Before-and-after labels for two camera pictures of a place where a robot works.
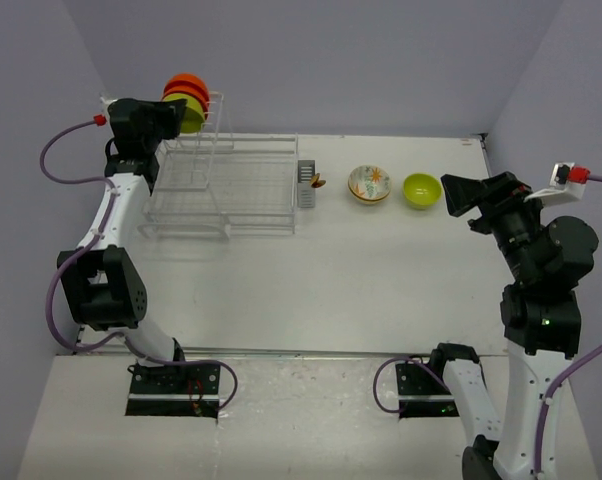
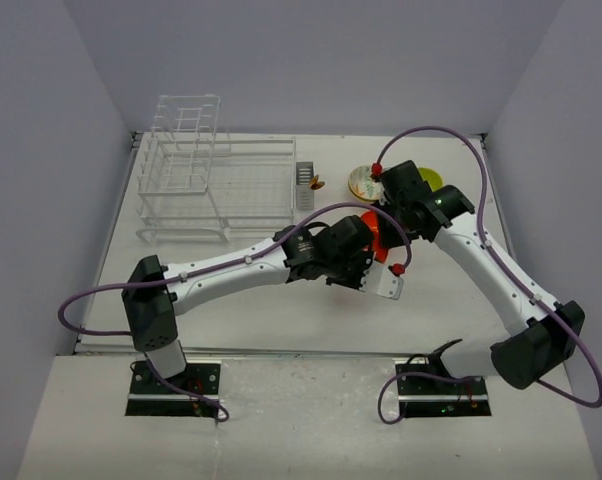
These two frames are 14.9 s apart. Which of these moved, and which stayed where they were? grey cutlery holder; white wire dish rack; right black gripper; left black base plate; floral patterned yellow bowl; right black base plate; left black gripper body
Moved: left black gripper body; right black gripper
Stayed: floral patterned yellow bowl; left black base plate; right black base plate; grey cutlery holder; white wire dish rack
